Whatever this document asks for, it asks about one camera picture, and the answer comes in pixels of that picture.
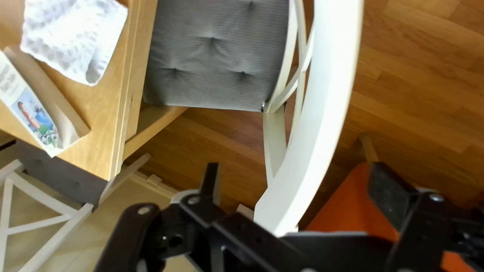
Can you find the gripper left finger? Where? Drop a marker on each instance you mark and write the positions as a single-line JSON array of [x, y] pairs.
[[196, 226]]

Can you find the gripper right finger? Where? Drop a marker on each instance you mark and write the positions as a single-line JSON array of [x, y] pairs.
[[419, 226]]

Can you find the white wooden chair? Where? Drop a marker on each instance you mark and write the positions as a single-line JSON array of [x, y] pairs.
[[321, 113], [45, 196]]

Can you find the wooden table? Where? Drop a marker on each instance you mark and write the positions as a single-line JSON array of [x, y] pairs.
[[102, 121]]

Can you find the dark grey seat cushion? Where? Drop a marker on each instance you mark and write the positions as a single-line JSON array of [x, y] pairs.
[[56, 173]]

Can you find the grey tufted seat cushion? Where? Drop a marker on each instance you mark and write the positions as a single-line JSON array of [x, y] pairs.
[[215, 56]]

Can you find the brown paper envelope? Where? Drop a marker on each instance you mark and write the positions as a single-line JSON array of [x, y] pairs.
[[56, 105]]

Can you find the booklet with picture cover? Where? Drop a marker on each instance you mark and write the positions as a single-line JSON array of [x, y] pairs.
[[26, 109]]

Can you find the white patterned cloth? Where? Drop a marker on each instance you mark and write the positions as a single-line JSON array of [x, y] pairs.
[[72, 34]]

